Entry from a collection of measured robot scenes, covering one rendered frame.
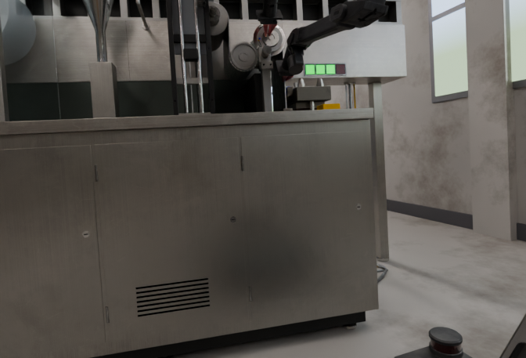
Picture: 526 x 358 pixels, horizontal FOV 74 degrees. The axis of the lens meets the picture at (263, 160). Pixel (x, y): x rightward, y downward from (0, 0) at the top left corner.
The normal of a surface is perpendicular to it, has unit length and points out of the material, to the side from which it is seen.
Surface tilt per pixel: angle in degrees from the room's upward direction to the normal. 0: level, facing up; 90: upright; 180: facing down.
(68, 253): 90
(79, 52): 90
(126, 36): 90
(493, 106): 90
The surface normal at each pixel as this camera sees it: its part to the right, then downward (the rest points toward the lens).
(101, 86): 0.21, 0.03
